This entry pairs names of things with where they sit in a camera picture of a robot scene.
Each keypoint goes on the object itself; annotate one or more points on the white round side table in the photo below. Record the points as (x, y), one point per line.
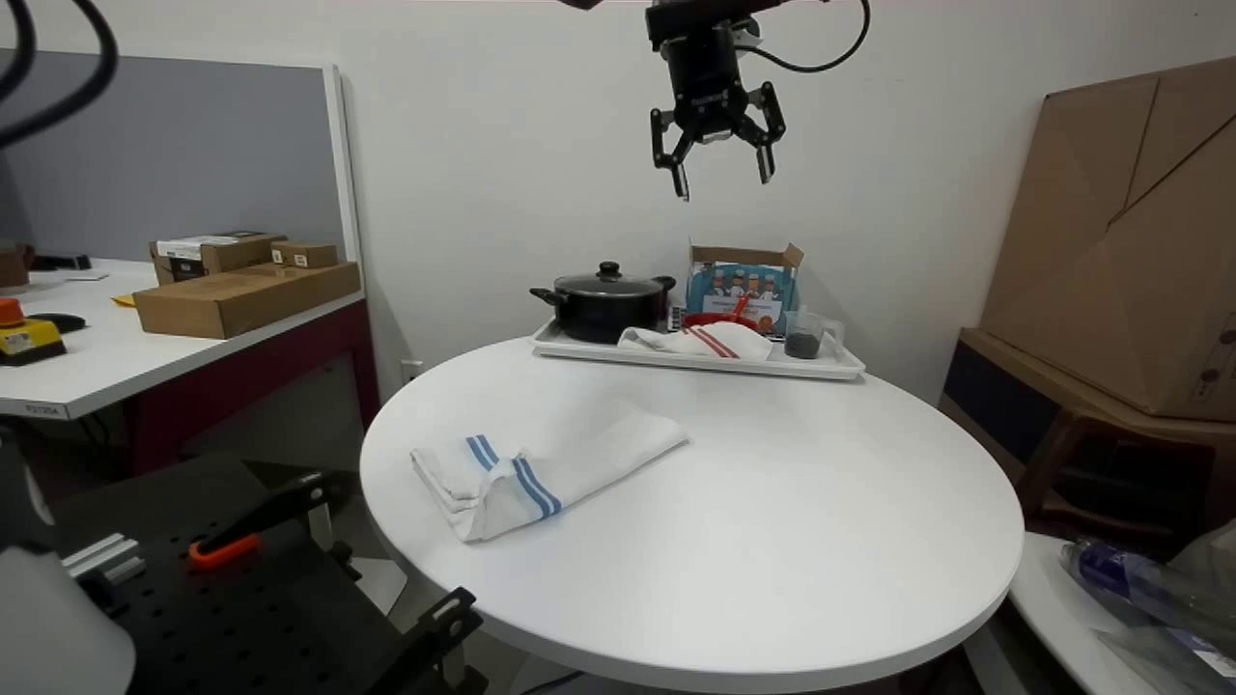
(1066, 632)

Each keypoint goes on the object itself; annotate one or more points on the white rectangular tray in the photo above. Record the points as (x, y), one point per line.
(824, 364)

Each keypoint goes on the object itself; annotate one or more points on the black perforated breadboard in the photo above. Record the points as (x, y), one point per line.
(232, 632)

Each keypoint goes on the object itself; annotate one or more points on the small closed cardboard box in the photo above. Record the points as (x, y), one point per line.
(305, 255)

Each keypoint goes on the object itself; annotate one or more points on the black pot with lid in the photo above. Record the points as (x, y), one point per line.
(603, 312)

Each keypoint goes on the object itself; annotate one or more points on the wooden stand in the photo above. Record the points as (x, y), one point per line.
(1065, 451)

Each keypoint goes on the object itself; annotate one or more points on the small red object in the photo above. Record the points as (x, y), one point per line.
(729, 319)

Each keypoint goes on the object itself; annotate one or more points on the blue printed cardboard box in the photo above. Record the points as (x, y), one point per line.
(739, 291)

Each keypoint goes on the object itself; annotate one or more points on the small black desk item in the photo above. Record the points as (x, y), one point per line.
(61, 323)
(61, 260)

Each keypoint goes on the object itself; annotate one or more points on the aluminium bar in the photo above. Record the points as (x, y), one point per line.
(103, 557)

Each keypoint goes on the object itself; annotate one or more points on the grey partition panel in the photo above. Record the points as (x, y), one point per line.
(169, 155)

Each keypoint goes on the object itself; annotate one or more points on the clear plastic bag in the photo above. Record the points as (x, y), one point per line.
(1145, 592)

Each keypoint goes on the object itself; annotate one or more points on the large brown cardboard box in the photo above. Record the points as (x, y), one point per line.
(1123, 255)

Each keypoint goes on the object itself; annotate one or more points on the blue striped white towel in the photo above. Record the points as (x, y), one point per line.
(582, 466)

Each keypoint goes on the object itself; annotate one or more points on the flat brown cardboard box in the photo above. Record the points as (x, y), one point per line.
(245, 301)

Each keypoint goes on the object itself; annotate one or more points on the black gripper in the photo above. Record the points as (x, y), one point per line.
(710, 72)

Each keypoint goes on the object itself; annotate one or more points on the small dark container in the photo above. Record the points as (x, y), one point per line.
(802, 345)

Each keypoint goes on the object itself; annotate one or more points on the white desk with maroon frame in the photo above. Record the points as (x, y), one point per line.
(128, 367)

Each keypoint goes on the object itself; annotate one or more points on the open small cardboard box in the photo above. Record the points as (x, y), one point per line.
(236, 251)

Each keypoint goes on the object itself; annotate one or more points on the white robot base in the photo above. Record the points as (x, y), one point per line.
(52, 632)

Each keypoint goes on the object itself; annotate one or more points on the red striped white towel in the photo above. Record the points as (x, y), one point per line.
(737, 342)

